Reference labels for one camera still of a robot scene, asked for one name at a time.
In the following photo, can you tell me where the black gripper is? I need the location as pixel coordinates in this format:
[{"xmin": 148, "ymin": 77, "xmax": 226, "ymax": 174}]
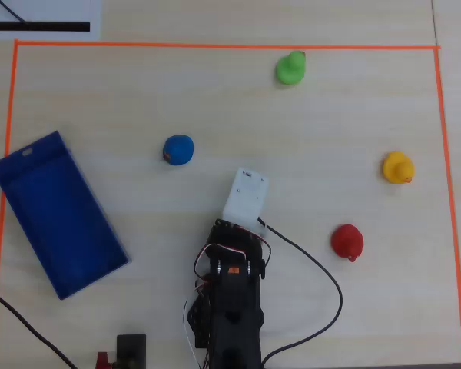
[{"xmin": 207, "ymin": 218, "xmax": 269, "ymax": 278}]

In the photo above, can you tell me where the blue rubber duck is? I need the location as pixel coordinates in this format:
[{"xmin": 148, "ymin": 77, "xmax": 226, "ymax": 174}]
[{"xmin": 162, "ymin": 134, "xmax": 195, "ymax": 167}]

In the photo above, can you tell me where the red rubber duck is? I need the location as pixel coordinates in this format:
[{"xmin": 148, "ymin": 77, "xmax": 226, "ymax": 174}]
[{"xmin": 330, "ymin": 224, "xmax": 365, "ymax": 263}]

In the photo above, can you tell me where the yellow rubber duck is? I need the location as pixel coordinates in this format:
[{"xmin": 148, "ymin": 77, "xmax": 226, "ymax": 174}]
[{"xmin": 382, "ymin": 151, "xmax": 416, "ymax": 186}]

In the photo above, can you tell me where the green rubber duck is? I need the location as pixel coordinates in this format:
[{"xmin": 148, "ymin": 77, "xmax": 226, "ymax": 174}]
[{"xmin": 274, "ymin": 50, "xmax": 307, "ymax": 85}]

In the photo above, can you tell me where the blue plastic box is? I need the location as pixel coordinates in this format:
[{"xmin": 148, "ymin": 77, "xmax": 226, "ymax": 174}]
[{"xmin": 0, "ymin": 130, "xmax": 131, "ymax": 301}]

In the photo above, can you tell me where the black table clamp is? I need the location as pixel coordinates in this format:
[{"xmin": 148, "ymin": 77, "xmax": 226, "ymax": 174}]
[{"xmin": 115, "ymin": 333, "xmax": 148, "ymax": 369}]

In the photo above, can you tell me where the orange tape strip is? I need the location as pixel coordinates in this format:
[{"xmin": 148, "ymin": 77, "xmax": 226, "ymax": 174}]
[
  {"xmin": 0, "ymin": 40, "xmax": 20, "ymax": 369},
  {"xmin": 433, "ymin": 48, "xmax": 461, "ymax": 364},
  {"xmin": 14, "ymin": 39, "xmax": 441, "ymax": 52}
]

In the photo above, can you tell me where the white paper with black stripe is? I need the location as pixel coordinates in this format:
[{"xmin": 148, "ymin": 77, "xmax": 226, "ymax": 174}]
[{"xmin": 0, "ymin": 0, "xmax": 101, "ymax": 41}]

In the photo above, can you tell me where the red white servo wire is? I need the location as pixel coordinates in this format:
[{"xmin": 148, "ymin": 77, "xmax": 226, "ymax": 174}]
[
  {"xmin": 193, "ymin": 229, "xmax": 273, "ymax": 280},
  {"xmin": 183, "ymin": 295, "xmax": 201, "ymax": 367}
]

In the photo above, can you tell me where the black camera cable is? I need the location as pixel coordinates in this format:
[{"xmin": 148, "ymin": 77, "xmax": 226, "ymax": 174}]
[{"xmin": 257, "ymin": 217, "xmax": 344, "ymax": 368}]

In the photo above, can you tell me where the red clamp handle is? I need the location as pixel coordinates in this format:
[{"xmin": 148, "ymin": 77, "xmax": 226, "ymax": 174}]
[{"xmin": 95, "ymin": 351, "xmax": 118, "ymax": 369}]

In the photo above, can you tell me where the black power cable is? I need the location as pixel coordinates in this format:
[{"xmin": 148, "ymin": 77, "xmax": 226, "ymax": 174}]
[{"xmin": 0, "ymin": 284, "xmax": 78, "ymax": 369}]

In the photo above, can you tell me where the thin black cable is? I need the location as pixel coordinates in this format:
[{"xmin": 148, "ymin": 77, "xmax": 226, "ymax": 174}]
[{"xmin": 0, "ymin": 0, "xmax": 28, "ymax": 25}]

